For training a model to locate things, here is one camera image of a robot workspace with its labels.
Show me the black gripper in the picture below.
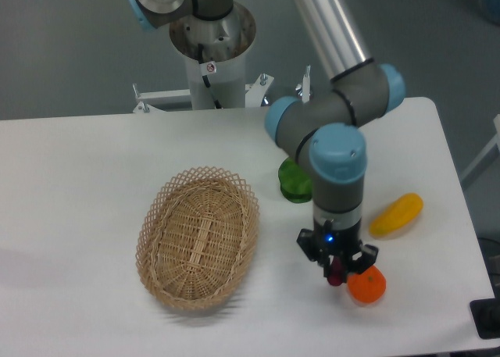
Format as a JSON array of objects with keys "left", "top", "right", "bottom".
[{"left": 296, "top": 221, "right": 379, "bottom": 283}]

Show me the purple sweet potato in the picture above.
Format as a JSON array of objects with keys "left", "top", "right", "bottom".
[{"left": 327, "top": 257, "right": 345, "bottom": 287}]

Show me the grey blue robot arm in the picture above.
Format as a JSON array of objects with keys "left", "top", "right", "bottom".
[{"left": 127, "top": 0, "right": 405, "bottom": 285}]

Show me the orange tangerine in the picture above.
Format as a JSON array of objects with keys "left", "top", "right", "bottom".
[{"left": 347, "top": 265, "right": 387, "bottom": 304}]

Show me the yellow mango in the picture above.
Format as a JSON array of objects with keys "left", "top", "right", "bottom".
[{"left": 369, "top": 193, "right": 423, "bottom": 237}]

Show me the green bok choy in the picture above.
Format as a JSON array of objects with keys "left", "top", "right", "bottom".
[{"left": 277, "top": 158, "right": 313, "bottom": 204}]

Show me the woven wicker basket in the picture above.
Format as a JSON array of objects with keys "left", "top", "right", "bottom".
[{"left": 135, "top": 166, "right": 259, "bottom": 311}]

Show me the black device at edge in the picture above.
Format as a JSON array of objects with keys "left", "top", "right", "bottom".
[{"left": 470, "top": 298, "right": 499, "bottom": 340}]

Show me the white frame at right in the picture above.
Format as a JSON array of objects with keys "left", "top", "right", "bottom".
[{"left": 459, "top": 114, "right": 499, "bottom": 188}]

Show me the black cable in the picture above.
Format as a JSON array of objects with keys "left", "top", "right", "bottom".
[{"left": 196, "top": 43, "right": 223, "bottom": 110}]

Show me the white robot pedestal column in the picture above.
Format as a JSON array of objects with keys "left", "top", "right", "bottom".
[{"left": 169, "top": 2, "right": 256, "bottom": 109}]

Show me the white metal base frame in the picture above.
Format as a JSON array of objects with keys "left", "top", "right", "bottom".
[{"left": 131, "top": 65, "right": 316, "bottom": 113}]

